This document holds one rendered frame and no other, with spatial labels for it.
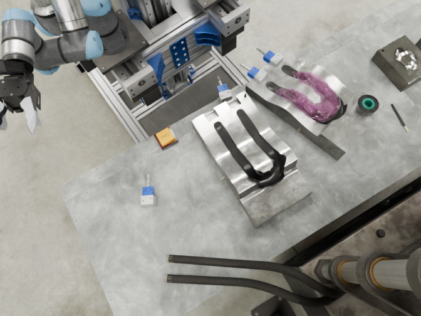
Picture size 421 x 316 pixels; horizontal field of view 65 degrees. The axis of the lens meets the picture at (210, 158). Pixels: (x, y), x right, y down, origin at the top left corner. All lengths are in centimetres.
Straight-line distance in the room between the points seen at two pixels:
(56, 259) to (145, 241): 112
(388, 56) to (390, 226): 72
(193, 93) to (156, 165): 90
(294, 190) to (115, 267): 76
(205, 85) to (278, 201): 116
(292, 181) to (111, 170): 76
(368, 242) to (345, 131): 44
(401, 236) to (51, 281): 196
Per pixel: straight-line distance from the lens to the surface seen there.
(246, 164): 127
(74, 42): 105
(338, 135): 138
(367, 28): 183
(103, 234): 143
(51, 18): 132
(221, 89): 149
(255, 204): 129
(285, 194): 131
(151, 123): 217
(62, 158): 253
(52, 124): 268
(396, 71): 165
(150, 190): 136
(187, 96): 221
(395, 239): 149
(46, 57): 109
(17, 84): 93
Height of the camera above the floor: 213
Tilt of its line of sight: 71 degrees down
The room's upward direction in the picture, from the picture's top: 11 degrees counter-clockwise
